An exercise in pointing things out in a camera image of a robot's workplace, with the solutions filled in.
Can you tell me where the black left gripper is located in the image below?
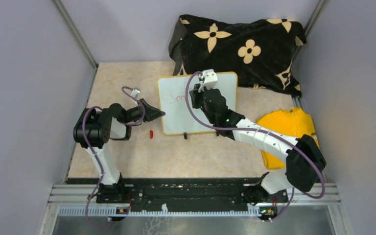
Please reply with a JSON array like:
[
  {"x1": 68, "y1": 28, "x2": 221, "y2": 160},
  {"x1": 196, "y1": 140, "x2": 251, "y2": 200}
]
[{"x1": 123, "y1": 98, "x2": 165, "y2": 123}]

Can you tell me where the yellow framed whiteboard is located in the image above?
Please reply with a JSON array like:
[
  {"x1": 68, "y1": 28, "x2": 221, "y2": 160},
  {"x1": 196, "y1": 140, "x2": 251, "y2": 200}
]
[{"x1": 157, "y1": 71, "x2": 238, "y2": 136}]

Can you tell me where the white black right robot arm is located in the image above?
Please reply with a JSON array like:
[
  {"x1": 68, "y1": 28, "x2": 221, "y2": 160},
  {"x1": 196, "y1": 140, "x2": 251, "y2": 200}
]
[{"x1": 188, "y1": 84, "x2": 327, "y2": 202}]

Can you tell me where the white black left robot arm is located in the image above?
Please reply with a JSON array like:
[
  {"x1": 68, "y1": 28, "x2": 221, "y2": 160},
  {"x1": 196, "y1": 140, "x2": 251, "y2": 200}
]
[{"x1": 73, "y1": 98, "x2": 165, "y2": 203}]

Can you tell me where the black floral pillow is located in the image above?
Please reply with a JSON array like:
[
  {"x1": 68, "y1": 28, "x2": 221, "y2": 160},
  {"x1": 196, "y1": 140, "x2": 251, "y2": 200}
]
[{"x1": 168, "y1": 14, "x2": 307, "y2": 97}]

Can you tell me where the yellow cloth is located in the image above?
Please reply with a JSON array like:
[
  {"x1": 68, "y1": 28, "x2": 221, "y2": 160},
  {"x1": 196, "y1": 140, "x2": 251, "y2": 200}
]
[{"x1": 257, "y1": 107, "x2": 322, "y2": 170}]

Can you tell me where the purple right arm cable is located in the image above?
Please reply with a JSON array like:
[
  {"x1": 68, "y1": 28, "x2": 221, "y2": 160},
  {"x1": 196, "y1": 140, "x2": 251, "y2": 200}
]
[{"x1": 185, "y1": 71, "x2": 327, "y2": 224}]

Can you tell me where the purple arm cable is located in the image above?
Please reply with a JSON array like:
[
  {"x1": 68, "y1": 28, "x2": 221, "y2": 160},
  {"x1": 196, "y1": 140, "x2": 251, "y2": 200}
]
[
  {"x1": 82, "y1": 86, "x2": 146, "y2": 229},
  {"x1": 185, "y1": 71, "x2": 327, "y2": 224}
]

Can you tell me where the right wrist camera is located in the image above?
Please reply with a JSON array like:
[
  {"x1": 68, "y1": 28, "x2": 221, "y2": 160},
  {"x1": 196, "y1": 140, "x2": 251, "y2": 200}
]
[{"x1": 199, "y1": 69, "x2": 218, "y2": 92}]

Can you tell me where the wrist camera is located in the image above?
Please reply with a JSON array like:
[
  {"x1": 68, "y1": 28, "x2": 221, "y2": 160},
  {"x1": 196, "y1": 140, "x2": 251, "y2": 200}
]
[
  {"x1": 199, "y1": 69, "x2": 218, "y2": 92},
  {"x1": 131, "y1": 87, "x2": 141, "y2": 99}
]

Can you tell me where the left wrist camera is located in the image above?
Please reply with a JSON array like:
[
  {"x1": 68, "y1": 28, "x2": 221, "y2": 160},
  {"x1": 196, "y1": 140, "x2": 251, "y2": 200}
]
[{"x1": 131, "y1": 87, "x2": 141, "y2": 99}]

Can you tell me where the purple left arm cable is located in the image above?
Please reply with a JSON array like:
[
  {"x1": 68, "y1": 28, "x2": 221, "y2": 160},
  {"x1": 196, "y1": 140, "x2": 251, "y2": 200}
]
[{"x1": 82, "y1": 86, "x2": 146, "y2": 229}]

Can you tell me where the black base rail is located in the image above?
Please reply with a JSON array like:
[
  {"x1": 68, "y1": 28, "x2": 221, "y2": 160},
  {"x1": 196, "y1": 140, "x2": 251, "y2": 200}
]
[{"x1": 67, "y1": 178, "x2": 289, "y2": 221}]

